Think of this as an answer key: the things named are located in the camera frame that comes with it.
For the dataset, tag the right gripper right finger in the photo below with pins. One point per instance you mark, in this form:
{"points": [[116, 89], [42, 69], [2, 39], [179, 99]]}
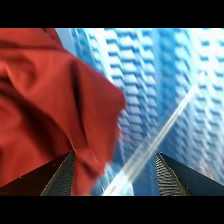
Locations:
{"points": [[180, 180]]}

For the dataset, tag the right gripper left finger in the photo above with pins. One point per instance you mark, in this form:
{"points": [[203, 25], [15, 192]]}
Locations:
{"points": [[50, 181]]}

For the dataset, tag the red garment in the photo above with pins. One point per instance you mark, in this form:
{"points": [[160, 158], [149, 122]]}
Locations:
{"points": [[43, 100]]}

